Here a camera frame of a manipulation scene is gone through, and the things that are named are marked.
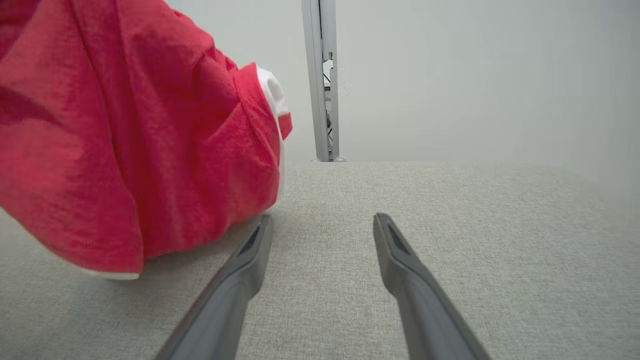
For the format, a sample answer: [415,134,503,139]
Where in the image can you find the red shorts with white stripes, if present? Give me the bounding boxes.
[0,0,294,281]

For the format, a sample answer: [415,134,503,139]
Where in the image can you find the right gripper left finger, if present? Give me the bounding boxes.
[154,214,275,360]

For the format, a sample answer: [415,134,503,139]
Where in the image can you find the grey metal post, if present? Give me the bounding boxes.
[301,0,347,163]

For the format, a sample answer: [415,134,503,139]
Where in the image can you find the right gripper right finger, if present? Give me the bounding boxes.
[372,212,493,360]

